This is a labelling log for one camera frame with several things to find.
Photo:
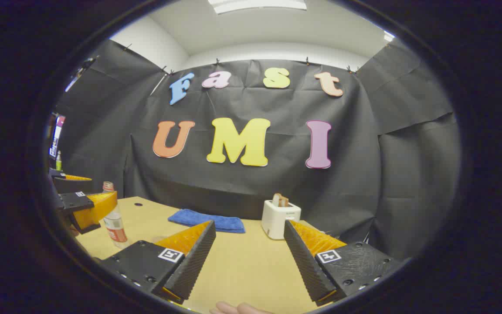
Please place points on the round wooden coaster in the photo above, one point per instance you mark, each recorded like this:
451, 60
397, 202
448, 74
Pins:
159, 239

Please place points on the clear plastic water bottle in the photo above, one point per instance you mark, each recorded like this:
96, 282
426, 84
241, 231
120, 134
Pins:
115, 226

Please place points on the ceiling light panel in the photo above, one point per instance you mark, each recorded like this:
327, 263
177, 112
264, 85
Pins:
255, 5

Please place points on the green labelled bottle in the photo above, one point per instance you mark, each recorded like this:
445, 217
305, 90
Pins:
59, 162

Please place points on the white toaster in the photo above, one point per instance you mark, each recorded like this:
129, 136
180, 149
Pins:
277, 218

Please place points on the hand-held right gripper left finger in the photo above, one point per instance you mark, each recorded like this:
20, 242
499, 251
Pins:
194, 261

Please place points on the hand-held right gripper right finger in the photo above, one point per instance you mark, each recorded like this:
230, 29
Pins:
305, 266

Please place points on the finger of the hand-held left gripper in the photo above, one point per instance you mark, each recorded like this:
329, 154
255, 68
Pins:
70, 184
76, 203

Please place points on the computer monitor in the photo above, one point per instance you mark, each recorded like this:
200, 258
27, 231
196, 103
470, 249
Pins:
57, 135

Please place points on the blue folded towel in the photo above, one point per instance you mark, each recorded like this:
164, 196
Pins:
216, 221

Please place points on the bread slice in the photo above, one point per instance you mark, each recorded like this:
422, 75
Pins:
279, 200

